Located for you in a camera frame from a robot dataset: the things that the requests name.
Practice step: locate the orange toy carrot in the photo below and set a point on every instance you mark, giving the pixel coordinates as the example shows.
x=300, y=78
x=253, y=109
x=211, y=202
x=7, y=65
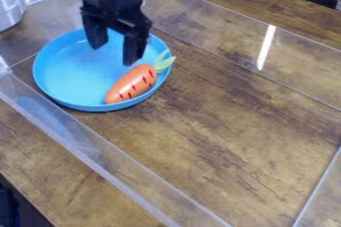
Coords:
x=138, y=79

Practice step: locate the blue round plastic tray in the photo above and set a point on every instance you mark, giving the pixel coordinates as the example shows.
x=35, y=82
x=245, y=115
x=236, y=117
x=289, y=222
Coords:
x=75, y=74

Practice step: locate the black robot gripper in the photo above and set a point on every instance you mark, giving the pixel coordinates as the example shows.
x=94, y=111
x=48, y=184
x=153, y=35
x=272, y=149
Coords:
x=119, y=15

